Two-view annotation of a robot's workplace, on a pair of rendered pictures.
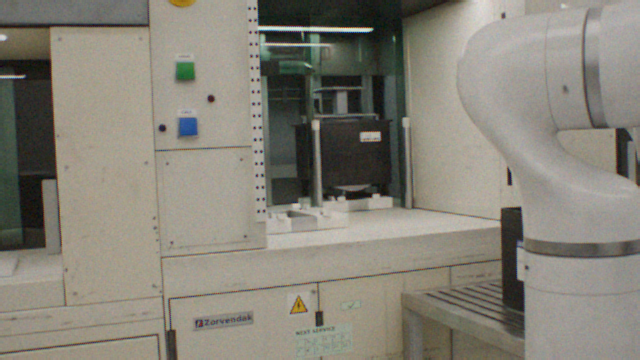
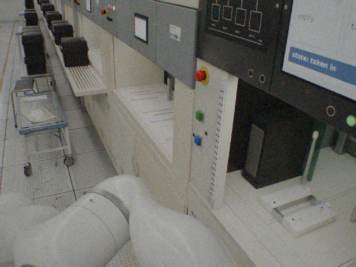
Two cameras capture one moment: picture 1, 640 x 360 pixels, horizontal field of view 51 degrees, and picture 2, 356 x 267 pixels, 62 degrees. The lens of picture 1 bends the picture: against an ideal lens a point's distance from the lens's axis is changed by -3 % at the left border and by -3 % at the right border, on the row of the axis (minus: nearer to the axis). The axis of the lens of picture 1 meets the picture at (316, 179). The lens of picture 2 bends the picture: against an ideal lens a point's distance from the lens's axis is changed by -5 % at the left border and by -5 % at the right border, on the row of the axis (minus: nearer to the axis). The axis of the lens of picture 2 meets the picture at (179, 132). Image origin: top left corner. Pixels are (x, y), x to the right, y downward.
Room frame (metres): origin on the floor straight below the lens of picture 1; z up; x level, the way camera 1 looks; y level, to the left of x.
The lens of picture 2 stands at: (1.06, -0.80, 1.65)
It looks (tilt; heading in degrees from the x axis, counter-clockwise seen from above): 27 degrees down; 84
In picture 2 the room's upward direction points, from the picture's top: 2 degrees clockwise
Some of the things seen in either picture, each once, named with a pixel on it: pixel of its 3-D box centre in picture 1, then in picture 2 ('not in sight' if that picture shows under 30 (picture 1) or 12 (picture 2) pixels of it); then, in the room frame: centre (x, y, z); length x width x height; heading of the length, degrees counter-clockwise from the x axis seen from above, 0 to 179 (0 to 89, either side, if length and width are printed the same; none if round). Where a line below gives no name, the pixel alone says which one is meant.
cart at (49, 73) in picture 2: not in sight; (39, 81); (-0.60, 3.68, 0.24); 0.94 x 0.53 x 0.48; 110
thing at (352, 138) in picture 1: (341, 142); not in sight; (2.00, -0.08, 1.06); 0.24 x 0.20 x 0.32; 110
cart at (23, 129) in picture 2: not in sight; (44, 128); (-0.04, 2.09, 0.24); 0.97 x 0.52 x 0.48; 113
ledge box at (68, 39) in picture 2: not in sight; (74, 51); (0.25, 2.50, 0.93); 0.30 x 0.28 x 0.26; 107
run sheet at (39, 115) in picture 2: not in sight; (38, 114); (0.00, 1.92, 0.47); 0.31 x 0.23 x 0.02; 132
